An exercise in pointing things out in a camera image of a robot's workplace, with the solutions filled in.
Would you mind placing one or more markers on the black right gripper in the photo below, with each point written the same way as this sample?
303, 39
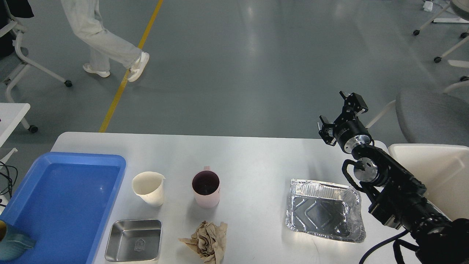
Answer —
348, 131

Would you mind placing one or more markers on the pink mug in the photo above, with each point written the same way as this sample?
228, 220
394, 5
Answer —
206, 187

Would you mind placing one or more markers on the steel square tray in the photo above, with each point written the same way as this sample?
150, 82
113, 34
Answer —
134, 241

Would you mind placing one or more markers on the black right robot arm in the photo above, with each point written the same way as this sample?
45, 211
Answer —
396, 196

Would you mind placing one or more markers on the grey office chair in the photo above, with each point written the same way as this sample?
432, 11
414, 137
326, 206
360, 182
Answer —
430, 117

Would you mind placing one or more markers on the aluminium foil tray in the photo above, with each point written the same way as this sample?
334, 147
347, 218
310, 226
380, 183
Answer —
326, 210

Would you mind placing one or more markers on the beige plastic bin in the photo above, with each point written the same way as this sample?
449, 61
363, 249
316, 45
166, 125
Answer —
444, 169

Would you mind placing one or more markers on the white chair top right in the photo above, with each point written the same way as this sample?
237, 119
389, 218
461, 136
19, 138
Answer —
459, 8

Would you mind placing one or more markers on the white chair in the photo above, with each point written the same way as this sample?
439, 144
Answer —
14, 60
459, 8

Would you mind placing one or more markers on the crumpled brown paper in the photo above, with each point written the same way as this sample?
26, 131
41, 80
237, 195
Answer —
208, 242

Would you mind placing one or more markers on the white paper cup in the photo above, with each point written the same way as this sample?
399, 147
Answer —
149, 186

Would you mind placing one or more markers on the person in grey trousers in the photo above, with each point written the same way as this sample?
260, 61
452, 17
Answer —
86, 22

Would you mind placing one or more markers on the blue plastic tray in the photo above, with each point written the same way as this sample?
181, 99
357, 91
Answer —
64, 203

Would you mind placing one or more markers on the white side table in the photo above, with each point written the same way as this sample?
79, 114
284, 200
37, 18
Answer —
11, 115

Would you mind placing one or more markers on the white chair left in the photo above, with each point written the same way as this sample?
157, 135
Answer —
14, 60

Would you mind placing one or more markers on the teal mug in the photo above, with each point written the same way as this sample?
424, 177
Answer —
13, 242

